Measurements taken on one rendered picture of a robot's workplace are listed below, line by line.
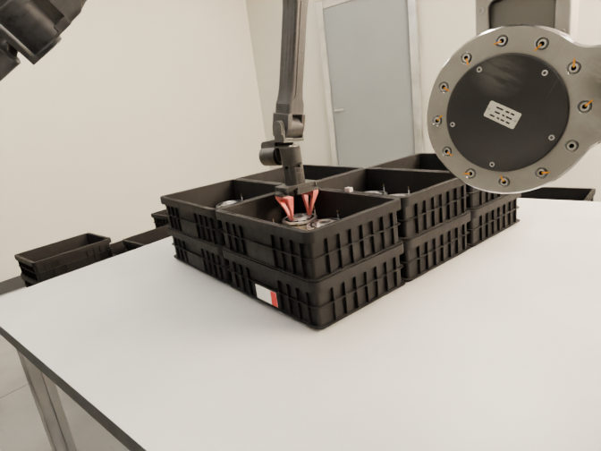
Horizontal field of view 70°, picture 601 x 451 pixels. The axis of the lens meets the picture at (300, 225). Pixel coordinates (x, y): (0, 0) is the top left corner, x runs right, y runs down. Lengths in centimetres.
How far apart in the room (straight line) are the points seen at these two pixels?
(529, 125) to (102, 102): 409
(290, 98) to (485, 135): 66
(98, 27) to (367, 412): 420
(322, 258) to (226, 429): 37
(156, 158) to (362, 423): 412
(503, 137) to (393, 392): 44
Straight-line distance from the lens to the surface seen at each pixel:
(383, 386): 79
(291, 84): 115
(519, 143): 59
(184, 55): 496
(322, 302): 92
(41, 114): 423
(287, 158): 116
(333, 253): 91
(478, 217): 136
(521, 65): 58
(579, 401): 81
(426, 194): 111
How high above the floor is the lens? 118
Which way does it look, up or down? 16 degrees down
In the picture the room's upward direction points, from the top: 7 degrees counter-clockwise
